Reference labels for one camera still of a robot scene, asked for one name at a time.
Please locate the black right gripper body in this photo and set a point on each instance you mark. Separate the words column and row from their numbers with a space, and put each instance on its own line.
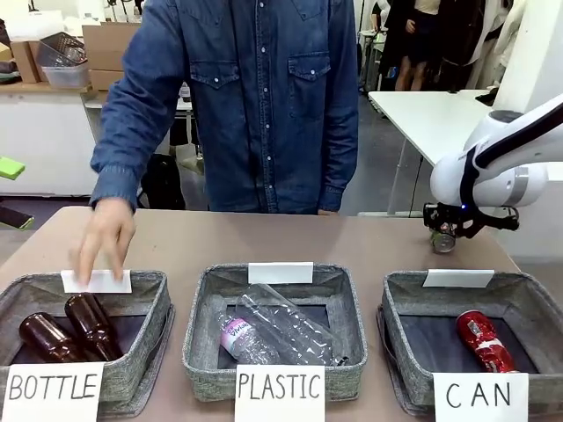
column 448, row 215

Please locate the silver drink can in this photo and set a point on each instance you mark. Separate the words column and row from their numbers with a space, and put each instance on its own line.
column 443, row 242

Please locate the crushed red drink can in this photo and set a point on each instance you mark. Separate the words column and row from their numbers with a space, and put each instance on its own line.
column 484, row 340

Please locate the brown glass beer bottle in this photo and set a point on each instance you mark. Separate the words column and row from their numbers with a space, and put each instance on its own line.
column 92, row 325
column 44, row 336

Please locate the clear crushed plastic bottle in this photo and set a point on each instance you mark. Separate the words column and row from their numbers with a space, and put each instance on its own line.
column 299, row 325

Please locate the pink label plastic bottle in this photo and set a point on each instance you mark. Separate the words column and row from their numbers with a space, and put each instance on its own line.
column 242, row 336

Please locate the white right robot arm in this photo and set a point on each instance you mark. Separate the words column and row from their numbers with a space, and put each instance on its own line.
column 492, row 154

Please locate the person's left forearm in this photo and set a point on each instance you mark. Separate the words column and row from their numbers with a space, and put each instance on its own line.
column 343, row 176

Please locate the person's right forearm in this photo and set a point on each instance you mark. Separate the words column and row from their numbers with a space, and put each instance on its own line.
column 114, row 176

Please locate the grey fabric basket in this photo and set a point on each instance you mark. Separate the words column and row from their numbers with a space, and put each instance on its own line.
column 202, row 378
column 141, row 351
column 404, row 351

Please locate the white can paper sign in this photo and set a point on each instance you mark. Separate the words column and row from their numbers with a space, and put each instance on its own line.
column 479, row 395

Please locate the person's right hand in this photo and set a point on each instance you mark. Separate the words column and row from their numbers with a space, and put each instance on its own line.
column 107, row 228

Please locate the white desk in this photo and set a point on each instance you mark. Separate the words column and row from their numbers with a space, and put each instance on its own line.
column 44, row 132

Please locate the white standing paper card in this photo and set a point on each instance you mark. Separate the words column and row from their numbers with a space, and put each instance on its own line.
column 281, row 272
column 103, row 283
column 457, row 278

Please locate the white table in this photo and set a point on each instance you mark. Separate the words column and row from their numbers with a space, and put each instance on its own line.
column 422, row 114

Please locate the small cardboard box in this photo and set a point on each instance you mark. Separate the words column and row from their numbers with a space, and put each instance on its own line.
column 26, row 61

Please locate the clear plastic bin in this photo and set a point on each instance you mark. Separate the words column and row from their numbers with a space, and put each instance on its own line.
column 66, row 75

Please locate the black bag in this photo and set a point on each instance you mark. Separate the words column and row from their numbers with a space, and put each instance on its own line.
column 163, row 184

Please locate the large cardboard box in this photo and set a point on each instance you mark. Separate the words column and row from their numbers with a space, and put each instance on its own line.
column 110, row 53

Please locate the person in black coat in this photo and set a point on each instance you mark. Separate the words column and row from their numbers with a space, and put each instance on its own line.
column 462, row 39

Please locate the white bottle paper sign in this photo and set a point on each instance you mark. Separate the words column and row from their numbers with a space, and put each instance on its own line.
column 53, row 391

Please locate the person in black skirt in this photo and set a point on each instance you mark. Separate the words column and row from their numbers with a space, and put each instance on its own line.
column 418, row 39

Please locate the white garment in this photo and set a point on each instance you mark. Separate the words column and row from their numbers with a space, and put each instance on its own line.
column 510, row 39

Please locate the person in denim shirt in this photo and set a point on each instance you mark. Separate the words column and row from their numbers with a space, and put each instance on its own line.
column 264, row 110

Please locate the white plastic paper sign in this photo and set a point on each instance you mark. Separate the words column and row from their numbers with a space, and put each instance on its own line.
column 281, row 395

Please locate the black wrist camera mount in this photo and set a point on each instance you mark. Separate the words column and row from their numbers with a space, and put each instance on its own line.
column 501, row 217

